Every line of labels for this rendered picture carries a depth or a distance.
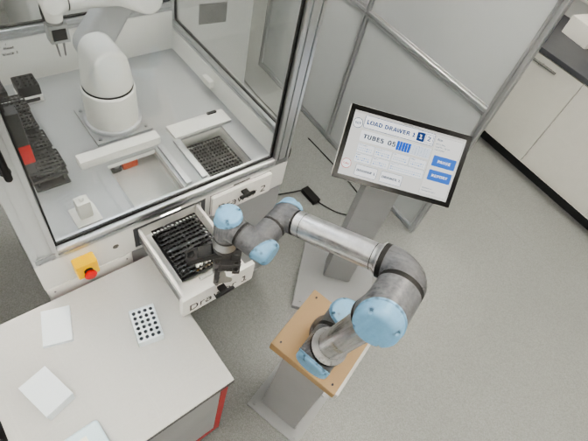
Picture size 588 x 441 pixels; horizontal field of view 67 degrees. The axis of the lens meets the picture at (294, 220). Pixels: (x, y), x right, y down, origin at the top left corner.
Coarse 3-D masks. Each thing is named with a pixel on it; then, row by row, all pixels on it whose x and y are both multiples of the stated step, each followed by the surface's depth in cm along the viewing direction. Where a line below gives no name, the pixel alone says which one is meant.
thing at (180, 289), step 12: (168, 216) 166; (180, 216) 171; (204, 216) 169; (144, 228) 162; (156, 228) 166; (204, 228) 172; (144, 240) 158; (156, 252) 155; (156, 264) 157; (168, 264) 160; (168, 276) 151; (192, 276) 159; (180, 288) 155; (192, 288) 156
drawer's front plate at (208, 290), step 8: (248, 264) 156; (240, 272) 154; (248, 272) 159; (232, 280) 155; (240, 280) 159; (200, 288) 147; (208, 288) 147; (216, 288) 151; (192, 296) 144; (200, 296) 148; (208, 296) 152; (184, 304) 144; (184, 312) 149
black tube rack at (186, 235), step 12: (192, 216) 167; (168, 228) 162; (180, 228) 163; (192, 228) 164; (156, 240) 162; (168, 240) 162; (180, 240) 160; (192, 240) 161; (204, 240) 162; (168, 252) 156; (180, 252) 157; (180, 264) 157; (180, 276) 154
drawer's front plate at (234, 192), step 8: (264, 176) 183; (240, 184) 178; (248, 184) 179; (256, 184) 183; (264, 184) 187; (224, 192) 173; (232, 192) 176; (240, 192) 179; (256, 192) 188; (216, 200) 172; (224, 200) 176; (240, 200) 184; (216, 208) 177
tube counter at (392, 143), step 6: (390, 138) 182; (390, 144) 183; (396, 144) 183; (402, 144) 183; (408, 144) 183; (414, 144) 182; (402, 150) 183; (408, 150) 183; (414, 150) 183; (420, 150) 183; (426, 150) 183; (420, 156) 183; (426, 156) 183
